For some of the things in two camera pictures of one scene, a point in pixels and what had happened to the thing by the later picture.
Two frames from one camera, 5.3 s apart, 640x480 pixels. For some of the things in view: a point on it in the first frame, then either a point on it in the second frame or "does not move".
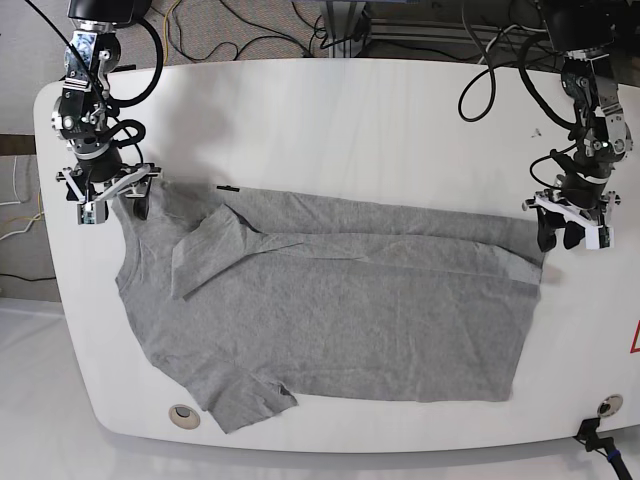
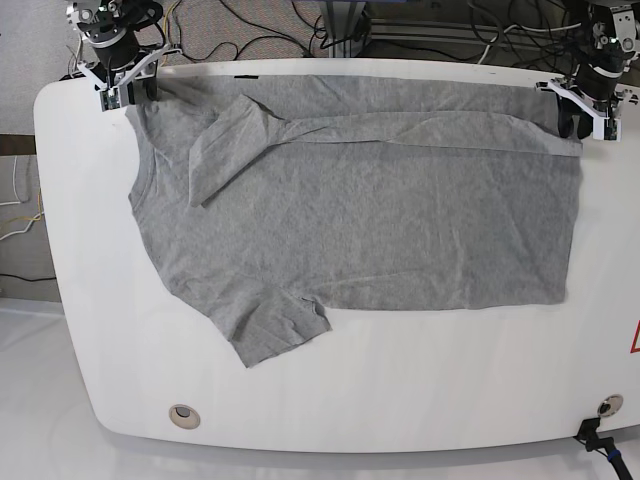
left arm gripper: x=594 y=217 -> x=601 y=109
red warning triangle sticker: x=635 y=343 does not move
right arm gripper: x=133 y=181 -> x=145 y=66
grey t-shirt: x=259 y=297 -> x=273 y=197
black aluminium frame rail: x=458 y=33 does not move
